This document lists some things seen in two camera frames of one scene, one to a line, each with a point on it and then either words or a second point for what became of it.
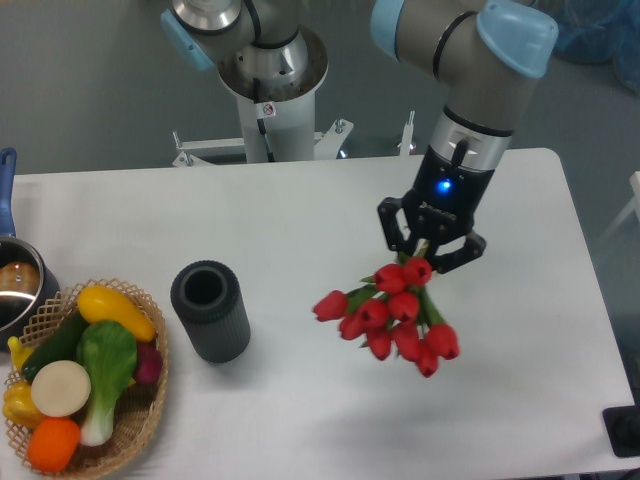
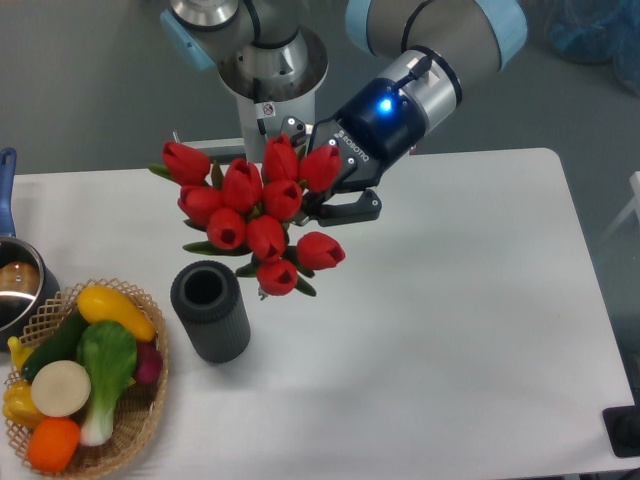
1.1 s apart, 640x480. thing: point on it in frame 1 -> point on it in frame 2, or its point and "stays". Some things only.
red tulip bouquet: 391,313 -> 246,212
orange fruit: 51,444 stays
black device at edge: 622,425 stays
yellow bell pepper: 19,406 stays
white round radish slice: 60,388 stays
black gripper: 441,207 -> 375,126
